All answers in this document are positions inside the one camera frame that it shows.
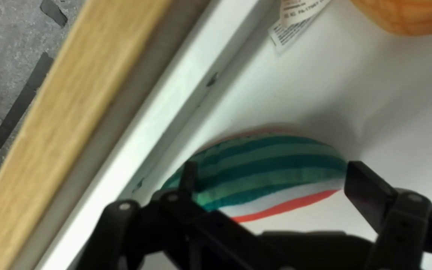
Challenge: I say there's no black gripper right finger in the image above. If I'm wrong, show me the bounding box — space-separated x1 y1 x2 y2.
344 159 432 270

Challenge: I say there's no wooden front white drawer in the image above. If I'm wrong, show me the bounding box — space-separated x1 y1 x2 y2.
0 0 432 270

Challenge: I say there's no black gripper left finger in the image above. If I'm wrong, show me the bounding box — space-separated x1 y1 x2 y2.
75 159 281 270

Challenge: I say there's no watermelon slice plush toy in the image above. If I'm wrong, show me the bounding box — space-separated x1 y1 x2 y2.
161 133 348 225

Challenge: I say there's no orange round plush toy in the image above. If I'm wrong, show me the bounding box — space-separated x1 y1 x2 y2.
267 0 432 52

